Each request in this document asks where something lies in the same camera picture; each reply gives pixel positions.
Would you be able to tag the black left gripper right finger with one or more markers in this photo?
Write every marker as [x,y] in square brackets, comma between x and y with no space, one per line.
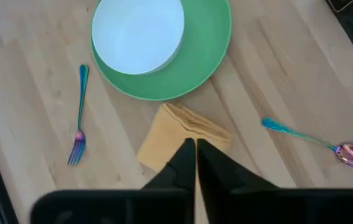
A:
[219,174]

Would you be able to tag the iridescent metal fork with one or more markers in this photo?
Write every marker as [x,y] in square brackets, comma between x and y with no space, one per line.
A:
[78,146]

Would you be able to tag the green plate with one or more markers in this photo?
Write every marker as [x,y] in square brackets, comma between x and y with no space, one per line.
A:
[201,56]

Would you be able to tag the white bowl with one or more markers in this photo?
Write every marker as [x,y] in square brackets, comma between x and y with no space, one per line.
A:
[137,34]

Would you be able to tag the folded yellow cloth napkin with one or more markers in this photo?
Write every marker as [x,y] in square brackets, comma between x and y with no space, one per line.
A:
[163,137]

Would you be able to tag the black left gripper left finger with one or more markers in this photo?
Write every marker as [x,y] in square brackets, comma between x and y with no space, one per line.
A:
[179,174]

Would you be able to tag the black device with pale rim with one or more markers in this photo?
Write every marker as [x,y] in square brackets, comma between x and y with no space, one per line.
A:
[339,3]

